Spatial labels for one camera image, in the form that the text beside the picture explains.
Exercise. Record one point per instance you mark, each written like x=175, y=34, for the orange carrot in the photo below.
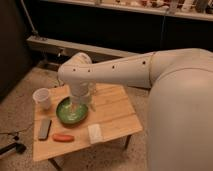
x=62, y=138

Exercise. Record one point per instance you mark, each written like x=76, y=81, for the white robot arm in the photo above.
x=180, y=103

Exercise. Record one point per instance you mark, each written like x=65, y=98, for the long wooden beam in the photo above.
x=65, y=48

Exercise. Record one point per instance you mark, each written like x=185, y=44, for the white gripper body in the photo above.
x=79, y=95

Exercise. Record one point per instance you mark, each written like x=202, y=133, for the metal pole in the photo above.
x=34, y=31

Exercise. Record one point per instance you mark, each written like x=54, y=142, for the black stand base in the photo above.
x=16, y=145

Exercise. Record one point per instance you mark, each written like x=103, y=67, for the white sponge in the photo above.
x=95, y=133

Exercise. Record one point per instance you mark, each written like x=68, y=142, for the wooden table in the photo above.
x=113, y=111

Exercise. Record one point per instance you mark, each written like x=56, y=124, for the green bowl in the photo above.
x=67, y=116

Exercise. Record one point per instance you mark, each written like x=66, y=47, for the shelf with items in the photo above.
x=140, y=6

